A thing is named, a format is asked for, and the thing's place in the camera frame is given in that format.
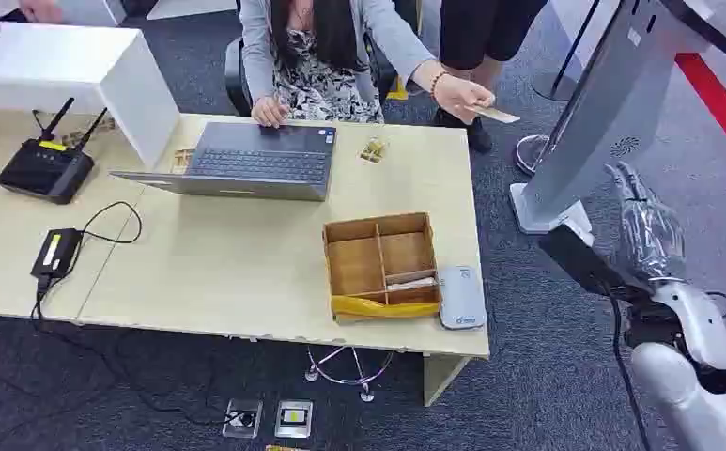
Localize person's right hand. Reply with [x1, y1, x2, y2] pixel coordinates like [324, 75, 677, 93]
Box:
[250, 95, 290, 130]

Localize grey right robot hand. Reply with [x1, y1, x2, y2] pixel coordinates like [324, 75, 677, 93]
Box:
[605, 162, 688, 283]

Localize person's left hand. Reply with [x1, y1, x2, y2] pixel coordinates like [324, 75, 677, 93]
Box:
[432, 73, 496, 125]

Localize pale card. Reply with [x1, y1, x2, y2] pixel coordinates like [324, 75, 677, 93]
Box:
[467, 104, 521, 125]

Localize black office chair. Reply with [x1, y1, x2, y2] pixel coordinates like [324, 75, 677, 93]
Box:
[224, 36, 256, 117]

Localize grey laptop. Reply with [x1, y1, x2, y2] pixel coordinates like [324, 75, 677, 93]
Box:
[109, 121, 338, 203]

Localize standing person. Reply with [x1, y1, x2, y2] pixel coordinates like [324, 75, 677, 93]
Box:
[432, 0, 549, 154]

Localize seated person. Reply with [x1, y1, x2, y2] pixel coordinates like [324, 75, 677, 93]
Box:
[239, 0, 496, 130]

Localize round stanchion base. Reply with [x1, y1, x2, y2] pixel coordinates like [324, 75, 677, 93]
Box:
[514, 133, 554, 177]

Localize small wooden card holder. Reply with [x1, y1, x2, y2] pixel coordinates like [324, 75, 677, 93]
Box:
[172, 148, 197, 175]

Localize small stack of cards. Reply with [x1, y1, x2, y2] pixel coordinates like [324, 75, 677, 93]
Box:
[358, 137, 389, 165]

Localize grey kiosk stand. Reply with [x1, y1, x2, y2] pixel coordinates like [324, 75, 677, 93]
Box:
[509, 0, 726, 236]

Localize red floor strip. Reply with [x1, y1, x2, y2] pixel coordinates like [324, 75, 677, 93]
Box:
[674, 52, 726, 180]

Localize wooden compartment box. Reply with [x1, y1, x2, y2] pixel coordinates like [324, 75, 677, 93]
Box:
[321, 211, 444, 325]

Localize cards in wooden box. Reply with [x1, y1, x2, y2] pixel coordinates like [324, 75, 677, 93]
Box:
[385, 276, 440, 293]

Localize white card reader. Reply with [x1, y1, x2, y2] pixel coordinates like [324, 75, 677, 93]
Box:
[438, 265, 488, 332]

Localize white box shelf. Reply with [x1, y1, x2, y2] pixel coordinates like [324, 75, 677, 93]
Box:
[0, 22, 181, 170]

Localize black router with antennas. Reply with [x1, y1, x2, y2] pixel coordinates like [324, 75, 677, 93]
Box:
[0, 97, 109, 206]

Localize person's hand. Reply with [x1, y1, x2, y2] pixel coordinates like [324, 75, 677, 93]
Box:
[17, 0, 66, 25]

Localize pale desk leg panel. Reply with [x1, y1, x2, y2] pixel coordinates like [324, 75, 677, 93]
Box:
[423, 352, 472, 409]

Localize black power adapter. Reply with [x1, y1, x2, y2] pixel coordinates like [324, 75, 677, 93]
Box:
[30, 227, 85, 281]

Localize metal chair base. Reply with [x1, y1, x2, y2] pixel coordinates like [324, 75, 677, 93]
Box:
[303, 345, 395, 404]

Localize steel floor socket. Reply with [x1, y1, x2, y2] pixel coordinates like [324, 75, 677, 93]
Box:
[222, 397, 265, 441]
[273, 399, 315, 441]

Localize black wrist camera block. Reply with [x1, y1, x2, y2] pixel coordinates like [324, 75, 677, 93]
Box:
[538, 224, 655, 305]

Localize thin black loop cable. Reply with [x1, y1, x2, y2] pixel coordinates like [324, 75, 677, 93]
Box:
[703, 289, 726, 319]

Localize black stanchion post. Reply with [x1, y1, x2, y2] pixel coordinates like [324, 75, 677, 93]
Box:
[531, 0, 603, 103]

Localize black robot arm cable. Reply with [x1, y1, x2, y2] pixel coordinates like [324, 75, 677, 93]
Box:
[607, 293, 651, 451]

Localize black power cable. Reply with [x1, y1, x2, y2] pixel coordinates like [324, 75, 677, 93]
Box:
[28, 200, 144, 321]

